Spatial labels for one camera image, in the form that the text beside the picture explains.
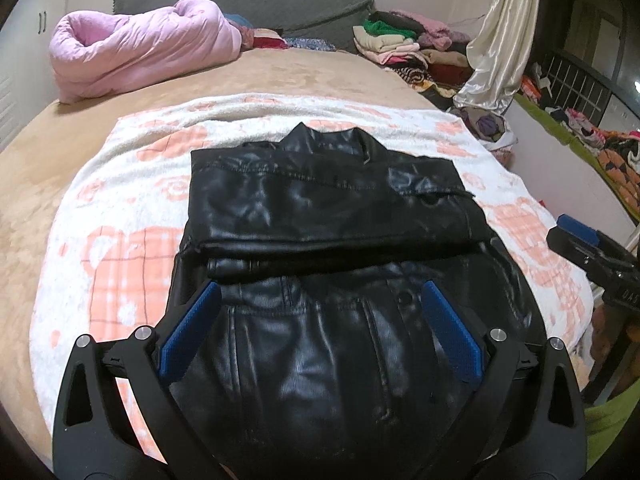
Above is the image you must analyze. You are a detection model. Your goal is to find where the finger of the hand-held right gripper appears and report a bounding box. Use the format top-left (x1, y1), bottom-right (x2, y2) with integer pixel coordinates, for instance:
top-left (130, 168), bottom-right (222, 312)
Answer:
top-left (546, 227), bottom-right (608, 268)
top-left (556, 214), bottom-right (601, 248)

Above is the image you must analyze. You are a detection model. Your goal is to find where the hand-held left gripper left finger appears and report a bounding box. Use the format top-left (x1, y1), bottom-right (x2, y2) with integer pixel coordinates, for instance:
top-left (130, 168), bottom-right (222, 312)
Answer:
top-left (52, 280), bottom-right (223, 480)

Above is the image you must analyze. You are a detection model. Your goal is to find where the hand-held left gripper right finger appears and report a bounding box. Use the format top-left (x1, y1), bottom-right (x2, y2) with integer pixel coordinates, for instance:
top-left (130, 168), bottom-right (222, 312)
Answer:
top-left (420, 280), bottom-right (588, 480)

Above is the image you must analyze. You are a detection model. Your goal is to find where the black leather jacket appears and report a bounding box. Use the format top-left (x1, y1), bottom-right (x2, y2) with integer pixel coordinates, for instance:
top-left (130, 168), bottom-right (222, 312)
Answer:
top-left (167, 121), bottom-right (548, 480)

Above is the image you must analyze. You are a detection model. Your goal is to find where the heap of colourful clothes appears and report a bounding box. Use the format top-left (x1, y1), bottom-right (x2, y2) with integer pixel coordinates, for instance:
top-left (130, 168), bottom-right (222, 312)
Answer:
top-left (520, 62), bottom-right (640, 201)

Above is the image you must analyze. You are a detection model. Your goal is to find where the white bag of clothes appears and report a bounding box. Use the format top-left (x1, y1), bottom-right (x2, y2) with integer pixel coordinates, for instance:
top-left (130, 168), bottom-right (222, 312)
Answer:
top-left (450, 105), bottom-right (518, 153)

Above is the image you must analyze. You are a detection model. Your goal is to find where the pile of folded clothes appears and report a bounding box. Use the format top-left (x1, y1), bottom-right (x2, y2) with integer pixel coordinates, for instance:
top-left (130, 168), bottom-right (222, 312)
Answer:
top-left (350, 9), bottom-right (476, 98)

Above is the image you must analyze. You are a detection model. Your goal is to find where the green ledge cover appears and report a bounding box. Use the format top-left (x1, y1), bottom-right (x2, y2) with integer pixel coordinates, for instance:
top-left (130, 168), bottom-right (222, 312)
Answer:
top-left (515, 92), bottom-right (640, 221)

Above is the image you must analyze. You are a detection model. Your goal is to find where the white orange bear-print blanket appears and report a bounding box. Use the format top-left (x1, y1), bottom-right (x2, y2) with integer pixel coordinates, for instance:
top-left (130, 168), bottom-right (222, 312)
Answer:
top-left (30, 91), bottom-right (596, 466)

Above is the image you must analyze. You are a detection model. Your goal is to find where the black window grille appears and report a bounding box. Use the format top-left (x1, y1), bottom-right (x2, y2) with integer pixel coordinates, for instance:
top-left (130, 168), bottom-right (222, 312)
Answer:
top-left (540, 50), bottom-right (618, 111)

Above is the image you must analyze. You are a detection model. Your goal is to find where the green clothing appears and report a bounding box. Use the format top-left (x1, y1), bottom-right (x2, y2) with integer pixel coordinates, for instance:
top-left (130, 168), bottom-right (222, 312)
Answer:
top-left (582, 390), bottom-right (640, 471)

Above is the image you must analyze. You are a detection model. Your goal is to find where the cream satin curtain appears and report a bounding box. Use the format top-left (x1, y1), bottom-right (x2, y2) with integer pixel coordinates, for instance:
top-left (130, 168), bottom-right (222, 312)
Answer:
top-left (452, 0), bottom-right (531, 113)

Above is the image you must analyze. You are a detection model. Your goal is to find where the beige plush bed cover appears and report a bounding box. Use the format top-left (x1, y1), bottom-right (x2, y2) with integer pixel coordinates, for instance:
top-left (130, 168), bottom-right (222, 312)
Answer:
top-left (0, 47), bottom-right (451, 311)

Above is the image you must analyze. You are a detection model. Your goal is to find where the pink quilt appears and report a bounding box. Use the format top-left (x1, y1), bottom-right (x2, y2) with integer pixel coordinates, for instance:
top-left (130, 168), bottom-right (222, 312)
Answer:
top-left (49, 0), bottom-right (246, 106)

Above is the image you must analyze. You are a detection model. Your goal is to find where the red cloth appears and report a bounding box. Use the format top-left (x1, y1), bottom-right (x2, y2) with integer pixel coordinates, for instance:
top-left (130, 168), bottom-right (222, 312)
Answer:
top-left (252, 27), bottom-right (291, 51)

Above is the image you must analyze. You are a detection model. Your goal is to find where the blue floral pillow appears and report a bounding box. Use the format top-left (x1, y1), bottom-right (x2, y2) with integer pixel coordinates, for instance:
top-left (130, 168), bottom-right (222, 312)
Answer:
top-left (285, 35), bottom-right (337, 53)

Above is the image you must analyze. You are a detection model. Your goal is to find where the teal cloth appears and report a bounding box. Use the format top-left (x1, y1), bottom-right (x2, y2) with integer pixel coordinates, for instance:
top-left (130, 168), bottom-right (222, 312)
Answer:
top-left (222, 12), bottom-right (256, 31)

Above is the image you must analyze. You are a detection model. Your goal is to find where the white wardrobe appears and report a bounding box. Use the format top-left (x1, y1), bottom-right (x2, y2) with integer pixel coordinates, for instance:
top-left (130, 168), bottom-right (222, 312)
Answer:
top-left (0, 0), bottom-right (66, 146)

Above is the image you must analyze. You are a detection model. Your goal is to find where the grey headboard cushion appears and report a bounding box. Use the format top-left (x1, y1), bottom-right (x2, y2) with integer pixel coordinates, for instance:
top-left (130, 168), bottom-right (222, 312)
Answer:
top-left (112, 0), bottom-right (376, 53)

